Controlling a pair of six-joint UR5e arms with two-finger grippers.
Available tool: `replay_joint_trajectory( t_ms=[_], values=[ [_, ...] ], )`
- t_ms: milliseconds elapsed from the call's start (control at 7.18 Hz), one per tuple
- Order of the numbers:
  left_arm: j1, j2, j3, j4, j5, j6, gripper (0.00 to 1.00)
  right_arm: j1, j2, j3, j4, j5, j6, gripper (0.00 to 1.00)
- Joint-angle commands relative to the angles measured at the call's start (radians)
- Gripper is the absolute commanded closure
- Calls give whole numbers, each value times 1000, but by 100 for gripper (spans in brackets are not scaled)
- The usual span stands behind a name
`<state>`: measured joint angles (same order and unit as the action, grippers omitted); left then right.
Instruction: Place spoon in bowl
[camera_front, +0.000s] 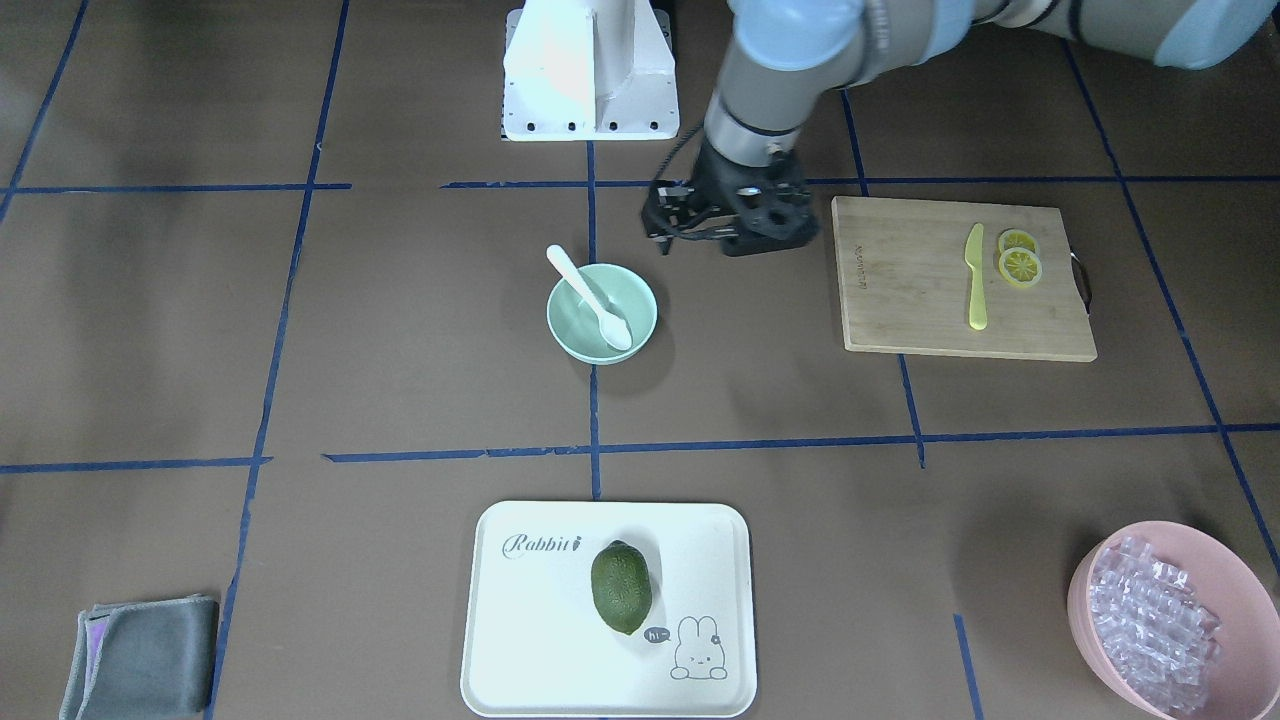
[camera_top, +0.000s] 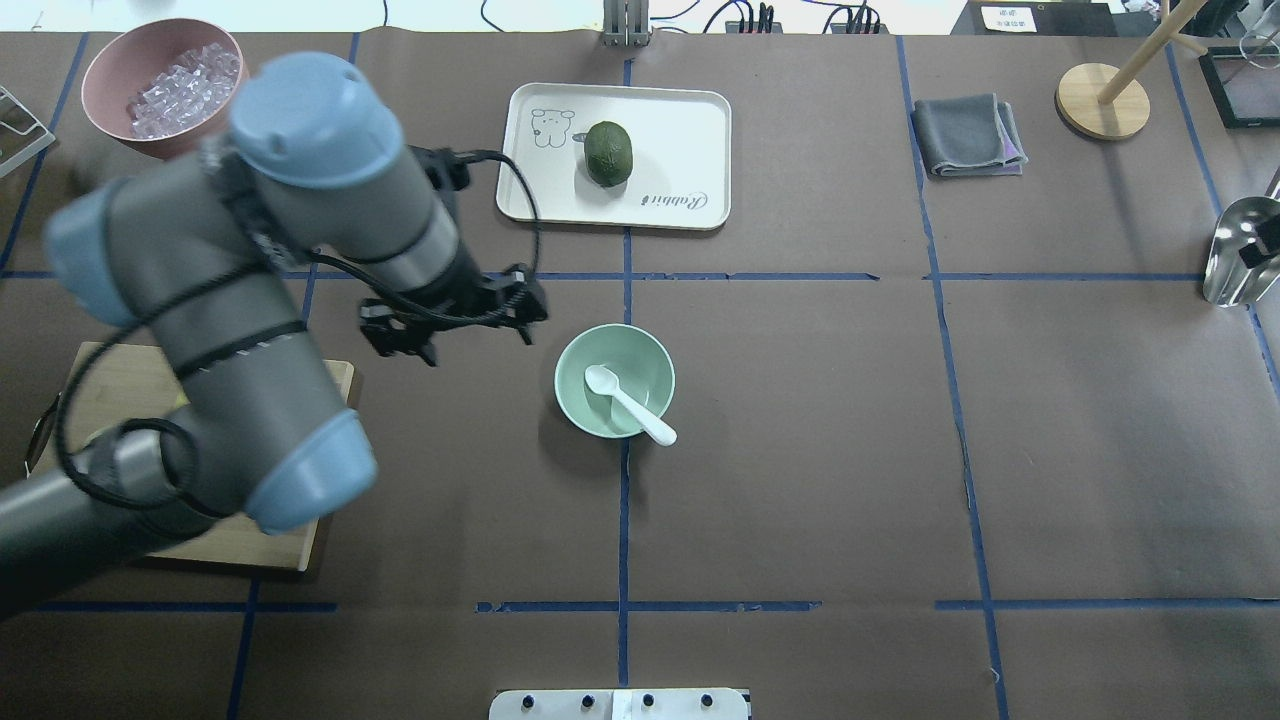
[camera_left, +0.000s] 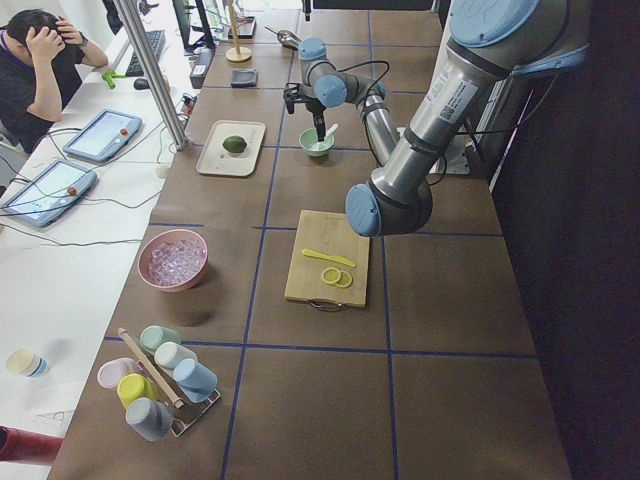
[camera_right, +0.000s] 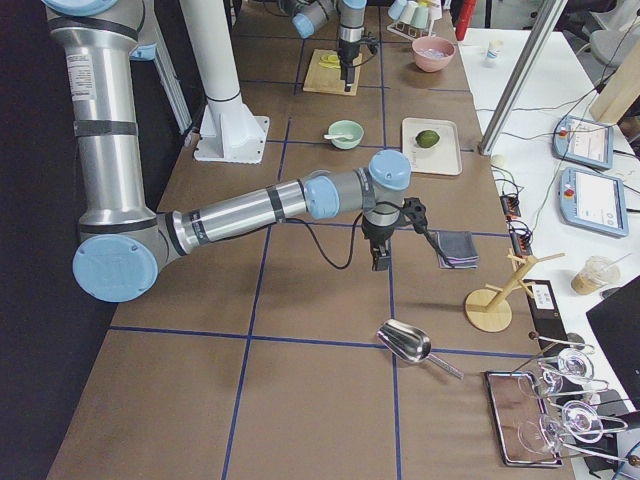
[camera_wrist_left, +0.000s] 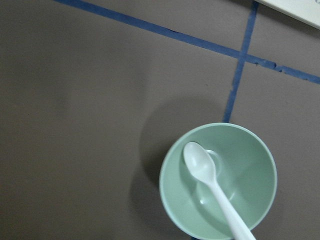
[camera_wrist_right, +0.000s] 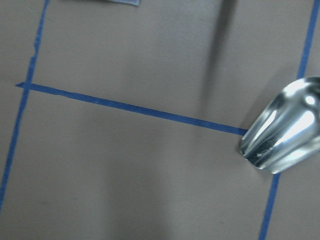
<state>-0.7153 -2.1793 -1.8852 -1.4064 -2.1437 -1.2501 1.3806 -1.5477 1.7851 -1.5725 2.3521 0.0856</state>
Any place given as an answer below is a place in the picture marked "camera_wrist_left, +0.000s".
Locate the mint green bowl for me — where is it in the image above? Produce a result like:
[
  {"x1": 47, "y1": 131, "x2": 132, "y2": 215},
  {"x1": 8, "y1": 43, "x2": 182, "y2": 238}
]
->
[{"x1": 159, "y1": 122, "x2": 278, "y2": 240}]

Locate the cream rabbit tray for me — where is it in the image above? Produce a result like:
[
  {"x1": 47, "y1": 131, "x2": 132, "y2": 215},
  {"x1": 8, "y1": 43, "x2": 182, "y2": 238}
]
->
[{"x1": 257, "y1": 0, "x2": 320, "y2": 30}]

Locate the white plastic spoon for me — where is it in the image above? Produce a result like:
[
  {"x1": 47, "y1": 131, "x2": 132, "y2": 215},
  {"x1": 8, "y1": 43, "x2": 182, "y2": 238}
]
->
[{"x1": 183, "y1": 142, "x2": 255, "y2": 240}]

